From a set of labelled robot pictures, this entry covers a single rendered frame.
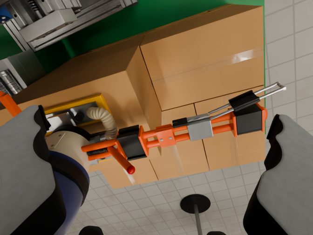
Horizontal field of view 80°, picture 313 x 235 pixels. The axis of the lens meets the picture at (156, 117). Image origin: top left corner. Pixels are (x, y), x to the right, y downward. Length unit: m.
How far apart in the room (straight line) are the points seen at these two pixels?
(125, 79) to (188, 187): 2.04
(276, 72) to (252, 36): 0.83
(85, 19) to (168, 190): 2.05
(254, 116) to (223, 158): 0.90
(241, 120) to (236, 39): 0.59
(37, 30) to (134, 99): 0.34
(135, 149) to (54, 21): 0.42
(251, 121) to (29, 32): 0.66
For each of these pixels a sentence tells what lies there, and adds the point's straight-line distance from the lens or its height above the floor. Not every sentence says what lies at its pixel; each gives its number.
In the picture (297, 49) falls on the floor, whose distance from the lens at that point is 1.90.
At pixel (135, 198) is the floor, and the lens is 2.73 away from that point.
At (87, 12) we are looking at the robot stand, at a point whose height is 0.21.
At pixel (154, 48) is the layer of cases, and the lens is 1.02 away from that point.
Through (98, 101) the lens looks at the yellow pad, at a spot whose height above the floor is 0.96.
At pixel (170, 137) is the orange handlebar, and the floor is 1.09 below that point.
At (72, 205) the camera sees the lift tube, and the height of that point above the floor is 1.26.
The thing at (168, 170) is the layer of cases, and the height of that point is 0.54.
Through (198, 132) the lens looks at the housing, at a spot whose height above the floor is 1.09.
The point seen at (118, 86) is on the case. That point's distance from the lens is 0.67.
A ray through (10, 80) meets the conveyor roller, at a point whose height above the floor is 0.54.
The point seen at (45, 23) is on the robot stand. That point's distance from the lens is 0.63.
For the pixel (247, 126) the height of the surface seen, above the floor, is 1.10.
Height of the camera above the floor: 1.54
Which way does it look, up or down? 58 degrees down
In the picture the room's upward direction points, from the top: 177 degrees counter-clockwise
